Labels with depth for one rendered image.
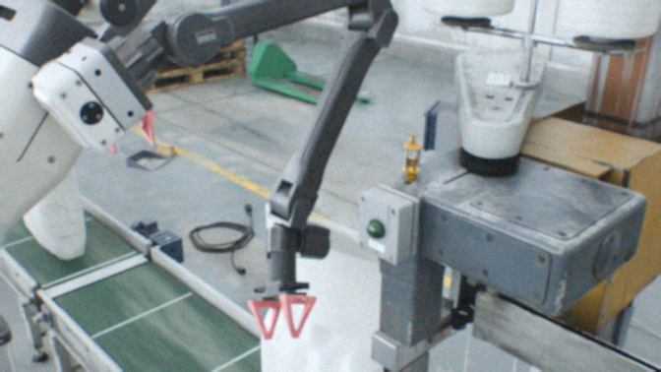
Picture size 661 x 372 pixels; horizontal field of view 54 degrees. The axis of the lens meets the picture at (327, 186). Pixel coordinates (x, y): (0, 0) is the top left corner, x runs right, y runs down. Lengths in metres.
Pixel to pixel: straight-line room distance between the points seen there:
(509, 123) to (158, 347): 1.55
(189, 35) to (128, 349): 1.42
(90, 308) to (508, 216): 1.86
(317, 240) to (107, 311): 1.34
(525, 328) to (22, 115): 0.87
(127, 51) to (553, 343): 0.78
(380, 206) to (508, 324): 0.34
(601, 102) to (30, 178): 1.01
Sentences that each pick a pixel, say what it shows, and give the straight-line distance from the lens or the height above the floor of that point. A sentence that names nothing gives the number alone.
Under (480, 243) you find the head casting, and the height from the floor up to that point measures 1.30.
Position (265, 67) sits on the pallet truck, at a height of 0.18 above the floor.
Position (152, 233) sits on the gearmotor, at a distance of 2.90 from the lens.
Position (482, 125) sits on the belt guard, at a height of 1.41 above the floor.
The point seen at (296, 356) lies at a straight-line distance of 1.51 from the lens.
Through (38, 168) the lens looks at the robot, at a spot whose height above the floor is 1.31.
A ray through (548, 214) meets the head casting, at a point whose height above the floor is 1.34.
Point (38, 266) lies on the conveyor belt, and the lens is 2.83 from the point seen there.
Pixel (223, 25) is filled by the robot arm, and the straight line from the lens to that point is 1.05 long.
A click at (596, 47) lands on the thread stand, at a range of 1.07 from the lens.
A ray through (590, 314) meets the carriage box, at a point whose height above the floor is 1.07.
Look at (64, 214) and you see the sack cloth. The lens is 2.77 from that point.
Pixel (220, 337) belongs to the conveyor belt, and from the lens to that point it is 2.24.
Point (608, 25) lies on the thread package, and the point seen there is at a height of 1.55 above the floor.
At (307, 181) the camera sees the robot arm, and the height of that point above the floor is 1.24.
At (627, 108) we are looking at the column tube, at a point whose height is 1.37.
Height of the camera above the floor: 1.72
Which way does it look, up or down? 24 degrees down
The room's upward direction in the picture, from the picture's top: straight up
